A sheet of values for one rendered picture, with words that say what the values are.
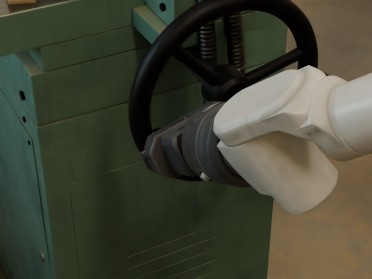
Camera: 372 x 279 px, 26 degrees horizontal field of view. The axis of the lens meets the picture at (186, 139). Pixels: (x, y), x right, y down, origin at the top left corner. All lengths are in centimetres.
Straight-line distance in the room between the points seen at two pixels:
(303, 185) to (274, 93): 10
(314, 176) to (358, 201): 144
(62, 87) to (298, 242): 102
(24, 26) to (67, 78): 11
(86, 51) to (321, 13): 202
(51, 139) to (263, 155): 54
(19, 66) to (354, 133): 65
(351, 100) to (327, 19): 240
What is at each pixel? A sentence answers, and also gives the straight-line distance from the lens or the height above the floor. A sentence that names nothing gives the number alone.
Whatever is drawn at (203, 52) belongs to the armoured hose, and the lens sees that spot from 112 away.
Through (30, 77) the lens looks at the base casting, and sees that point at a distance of 116.
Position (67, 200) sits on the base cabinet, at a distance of 131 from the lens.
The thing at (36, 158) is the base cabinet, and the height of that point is 64.
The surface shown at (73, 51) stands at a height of 82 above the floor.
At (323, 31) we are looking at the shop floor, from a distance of 298.
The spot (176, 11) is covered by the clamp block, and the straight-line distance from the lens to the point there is 109.
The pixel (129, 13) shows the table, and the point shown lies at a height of 86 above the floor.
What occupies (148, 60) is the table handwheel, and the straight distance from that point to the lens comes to 100.
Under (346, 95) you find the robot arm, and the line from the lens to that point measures 69.
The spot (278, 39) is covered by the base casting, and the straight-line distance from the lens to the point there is 134.
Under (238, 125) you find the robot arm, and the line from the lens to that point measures 73.
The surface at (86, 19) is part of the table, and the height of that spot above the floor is 87.
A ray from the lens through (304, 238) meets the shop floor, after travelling 207.
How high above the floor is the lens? 139
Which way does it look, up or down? 36 degrees down
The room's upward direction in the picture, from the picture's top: straight up
